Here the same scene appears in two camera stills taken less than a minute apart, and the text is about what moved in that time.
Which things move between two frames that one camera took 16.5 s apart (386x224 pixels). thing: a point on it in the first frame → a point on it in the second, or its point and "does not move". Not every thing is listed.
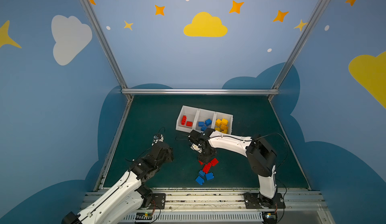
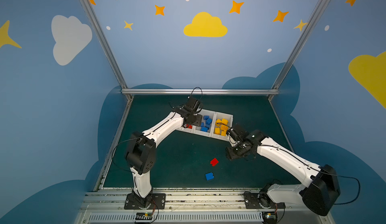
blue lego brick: (208, 122) does not move
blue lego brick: (209, 176) does not move
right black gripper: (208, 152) → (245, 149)
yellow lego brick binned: (218, 122) does not move
